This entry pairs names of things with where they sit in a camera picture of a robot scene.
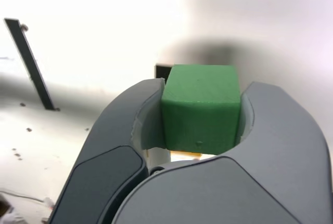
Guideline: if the green cube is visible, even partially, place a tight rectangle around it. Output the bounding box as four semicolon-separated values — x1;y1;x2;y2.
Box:
160;64;241;156

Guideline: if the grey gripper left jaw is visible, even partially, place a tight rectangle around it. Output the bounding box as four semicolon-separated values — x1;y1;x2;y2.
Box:
48;77;171;224

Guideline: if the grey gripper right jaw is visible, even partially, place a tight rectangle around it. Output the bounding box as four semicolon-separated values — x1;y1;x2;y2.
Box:
111;81;328;224

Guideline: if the black tape square outline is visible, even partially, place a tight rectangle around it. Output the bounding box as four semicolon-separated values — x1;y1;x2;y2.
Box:
155;63;174;81

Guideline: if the black tape strip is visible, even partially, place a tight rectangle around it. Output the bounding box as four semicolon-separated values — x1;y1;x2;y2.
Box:
4;18;61;112

